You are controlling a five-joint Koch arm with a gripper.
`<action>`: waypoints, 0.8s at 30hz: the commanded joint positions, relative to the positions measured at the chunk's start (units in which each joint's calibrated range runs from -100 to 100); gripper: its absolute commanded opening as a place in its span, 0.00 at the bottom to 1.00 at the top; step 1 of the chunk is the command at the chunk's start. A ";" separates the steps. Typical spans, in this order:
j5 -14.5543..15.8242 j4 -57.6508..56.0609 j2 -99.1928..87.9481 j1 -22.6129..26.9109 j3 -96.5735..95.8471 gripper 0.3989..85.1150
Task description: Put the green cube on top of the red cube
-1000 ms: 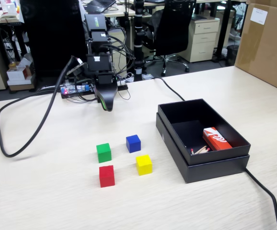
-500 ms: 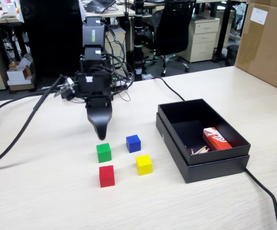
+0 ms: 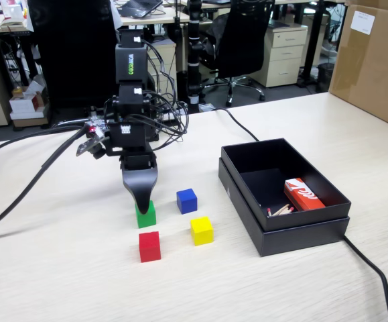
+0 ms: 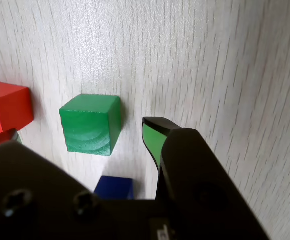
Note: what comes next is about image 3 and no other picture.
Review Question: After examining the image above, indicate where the black gripper motor block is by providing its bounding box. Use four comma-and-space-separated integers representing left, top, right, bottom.
108, 121, 160, 215

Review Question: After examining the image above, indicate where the green cube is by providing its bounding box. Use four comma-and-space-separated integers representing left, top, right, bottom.
135, 200, 157, 229

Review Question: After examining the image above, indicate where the beige cabinet behind arm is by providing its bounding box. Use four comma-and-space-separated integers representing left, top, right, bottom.
146, 42, 178, 91

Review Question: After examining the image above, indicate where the blue cube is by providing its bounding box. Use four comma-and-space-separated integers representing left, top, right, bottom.
176, 188, 198, 215

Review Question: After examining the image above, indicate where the red cube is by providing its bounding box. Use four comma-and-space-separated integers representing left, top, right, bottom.
138, 231, 162, 264

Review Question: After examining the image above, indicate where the yellow cube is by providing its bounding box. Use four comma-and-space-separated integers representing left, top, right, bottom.
190, 216, 214, 247

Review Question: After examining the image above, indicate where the controller board with red LED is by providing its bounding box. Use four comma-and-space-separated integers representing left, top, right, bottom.
84, 115, 111, 138

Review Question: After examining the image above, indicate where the black pole with white bands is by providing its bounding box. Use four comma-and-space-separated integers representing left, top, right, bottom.
186, 0, 203, 115

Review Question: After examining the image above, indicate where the white carton box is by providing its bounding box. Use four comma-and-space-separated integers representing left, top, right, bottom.
9, 92, 46, 121

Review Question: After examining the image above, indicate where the tall black chair back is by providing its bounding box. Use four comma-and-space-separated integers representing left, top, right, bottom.
27, 0, 127, 110

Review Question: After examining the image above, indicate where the red white carton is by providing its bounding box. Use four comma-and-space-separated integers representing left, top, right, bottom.
283, 178, 326, 213

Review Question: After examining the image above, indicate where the black open box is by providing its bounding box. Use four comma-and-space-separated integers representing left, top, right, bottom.
218, 157, 351, 258

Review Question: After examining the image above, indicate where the black cardboard box tray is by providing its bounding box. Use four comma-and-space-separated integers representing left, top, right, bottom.
220, 137, 352, 232

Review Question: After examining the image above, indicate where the light wooden office desk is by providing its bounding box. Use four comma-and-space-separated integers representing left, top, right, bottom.
113, 5, 214, 26

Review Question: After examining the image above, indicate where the black mesh office chair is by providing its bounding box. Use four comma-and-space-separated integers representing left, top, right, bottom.
200, 0, 277, 107

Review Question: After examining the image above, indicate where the black laptop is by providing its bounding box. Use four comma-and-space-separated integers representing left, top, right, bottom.
118, 0, 164, 18

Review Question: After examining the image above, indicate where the beige three-drawer cabinet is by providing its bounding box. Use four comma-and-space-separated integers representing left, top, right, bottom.
252, 25, 308, 88

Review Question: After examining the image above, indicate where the black waste bin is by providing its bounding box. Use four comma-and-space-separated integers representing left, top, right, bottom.
316, 62, 334, 93

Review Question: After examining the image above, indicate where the large brown cardboard box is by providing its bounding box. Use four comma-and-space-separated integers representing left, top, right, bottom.
328, 0, 388, 133

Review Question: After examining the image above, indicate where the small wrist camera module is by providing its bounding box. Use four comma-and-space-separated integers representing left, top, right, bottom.
76, 133, 109, 159

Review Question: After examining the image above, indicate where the thin black arm wire bundle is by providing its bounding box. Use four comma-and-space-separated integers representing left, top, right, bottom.
126, 33, 190, 152

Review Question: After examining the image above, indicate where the thick black looping cable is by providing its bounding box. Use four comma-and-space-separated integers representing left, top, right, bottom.
0, 125, 90, 235

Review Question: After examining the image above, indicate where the long black power cable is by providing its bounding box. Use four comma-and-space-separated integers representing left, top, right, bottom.
210, 107, 388, 322

